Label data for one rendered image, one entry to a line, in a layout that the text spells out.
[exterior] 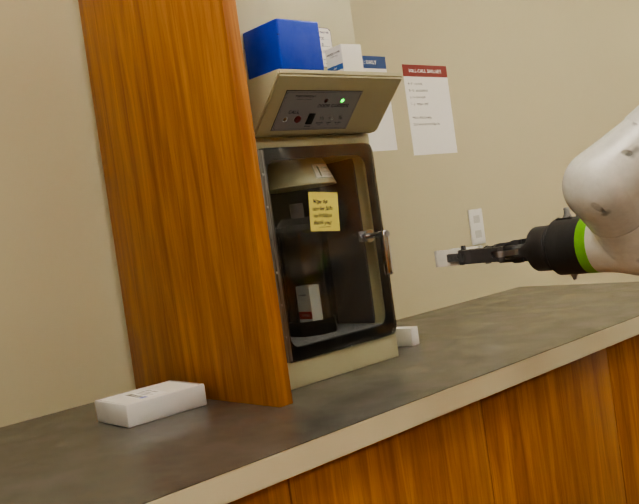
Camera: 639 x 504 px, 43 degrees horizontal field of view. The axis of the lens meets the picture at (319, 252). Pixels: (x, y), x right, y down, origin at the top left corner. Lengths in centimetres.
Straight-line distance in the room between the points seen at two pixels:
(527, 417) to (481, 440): 15
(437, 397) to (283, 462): 33
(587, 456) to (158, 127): 108
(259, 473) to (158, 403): 39
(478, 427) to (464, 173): 130
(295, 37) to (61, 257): 67
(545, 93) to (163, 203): 184
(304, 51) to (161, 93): 29
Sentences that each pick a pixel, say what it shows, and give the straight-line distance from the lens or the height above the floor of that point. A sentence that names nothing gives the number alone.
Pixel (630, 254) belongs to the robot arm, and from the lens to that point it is 125.
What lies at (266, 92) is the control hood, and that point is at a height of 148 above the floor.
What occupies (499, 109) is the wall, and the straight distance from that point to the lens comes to 284.
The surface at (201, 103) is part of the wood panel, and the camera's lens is 145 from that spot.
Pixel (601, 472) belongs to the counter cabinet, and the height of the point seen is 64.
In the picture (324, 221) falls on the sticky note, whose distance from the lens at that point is 156.
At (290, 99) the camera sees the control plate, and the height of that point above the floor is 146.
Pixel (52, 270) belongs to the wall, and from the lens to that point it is 174.
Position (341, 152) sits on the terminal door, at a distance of 162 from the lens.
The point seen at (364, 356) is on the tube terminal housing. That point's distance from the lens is 164.
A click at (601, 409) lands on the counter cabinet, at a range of 183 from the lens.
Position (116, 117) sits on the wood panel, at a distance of 171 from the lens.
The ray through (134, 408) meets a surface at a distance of 143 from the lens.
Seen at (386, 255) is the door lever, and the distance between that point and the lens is 161.
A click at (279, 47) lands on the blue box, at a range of 144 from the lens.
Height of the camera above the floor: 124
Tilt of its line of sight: 2 degrees down
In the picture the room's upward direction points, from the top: 8 degrees counter-clockwise
